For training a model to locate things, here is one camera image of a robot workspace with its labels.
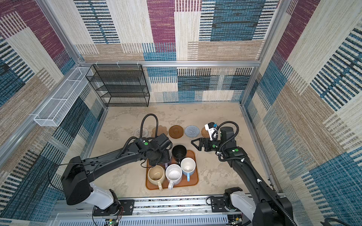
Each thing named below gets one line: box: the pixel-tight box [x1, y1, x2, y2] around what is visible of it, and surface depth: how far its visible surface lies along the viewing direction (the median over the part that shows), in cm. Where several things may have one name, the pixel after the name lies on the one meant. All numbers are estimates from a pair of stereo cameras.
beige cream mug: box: [147, 165, 166, 192], surface depth 77 cm
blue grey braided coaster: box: [184, 125, 201, 138], surface depth 104 cm
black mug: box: [171, 144, 187, 165], surface depth 85 cm
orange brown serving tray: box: [145, 150, 199, 192], surface depth 80 cm
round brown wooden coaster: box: [168, 124, 184, 139], surface depth 105 cm
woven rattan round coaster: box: [200, 126, 210, 138], surface depth 104 cm
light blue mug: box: [180, 157, 197, 182], surface depth 81 cm
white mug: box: [165, 163, 183, 190], surface depth 79 cm
